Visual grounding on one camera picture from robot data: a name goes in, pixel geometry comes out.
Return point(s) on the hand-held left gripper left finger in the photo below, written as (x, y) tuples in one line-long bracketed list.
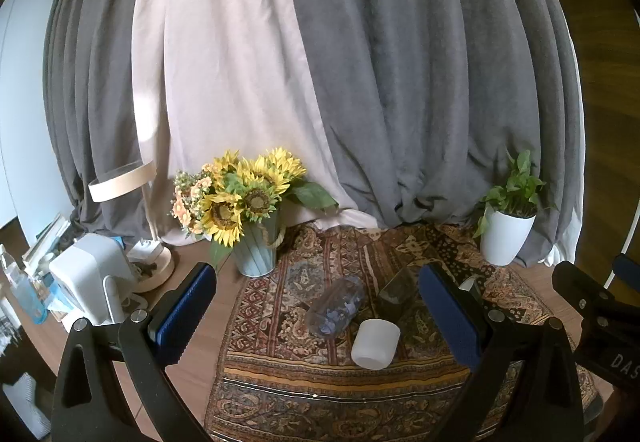
[(182, 314)]

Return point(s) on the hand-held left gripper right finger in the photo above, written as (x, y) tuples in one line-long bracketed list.
[(450, 317)]

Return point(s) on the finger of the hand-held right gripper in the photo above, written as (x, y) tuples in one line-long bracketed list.
[(580, 282), (629, 267)]

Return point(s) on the white cup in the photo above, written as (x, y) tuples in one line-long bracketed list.
[(376, 342)]

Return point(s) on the small white object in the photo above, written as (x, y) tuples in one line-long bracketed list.
[(470, 283)]

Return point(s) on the dark tinted glass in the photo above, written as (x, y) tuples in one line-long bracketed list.
[(397, 294)]

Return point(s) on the white power adapter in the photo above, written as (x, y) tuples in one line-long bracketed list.
[(147, 252)]

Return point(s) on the white plant pot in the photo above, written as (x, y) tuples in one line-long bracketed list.
[(505, 237)]

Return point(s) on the ribbed blue-green vase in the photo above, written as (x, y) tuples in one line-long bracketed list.
[(256, 253)]

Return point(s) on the white appliance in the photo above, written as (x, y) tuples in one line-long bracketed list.
[(85, 272)]

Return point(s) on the white sheer curtain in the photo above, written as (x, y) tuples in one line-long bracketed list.
[(576, 172)]

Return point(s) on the green leafy plant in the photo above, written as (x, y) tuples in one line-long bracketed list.
[(517, 189)]

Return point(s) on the sunflower bouquet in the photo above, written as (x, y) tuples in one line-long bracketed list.
[(235, 202)]

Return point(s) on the patterned brown table cloth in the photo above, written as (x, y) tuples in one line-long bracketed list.
[(300, 372)]

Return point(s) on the white desk lamp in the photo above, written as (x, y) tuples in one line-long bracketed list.
[(120, 182)]

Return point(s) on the stack of books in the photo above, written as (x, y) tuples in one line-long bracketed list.
[(47, 237)]

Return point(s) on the clear plastic bottle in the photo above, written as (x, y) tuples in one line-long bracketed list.
[(25, 294)]

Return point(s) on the grey curtain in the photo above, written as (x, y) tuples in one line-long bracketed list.
[(425, 97), (90, 122)]

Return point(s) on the beige curtain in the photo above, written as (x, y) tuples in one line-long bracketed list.
[(215, 87)]

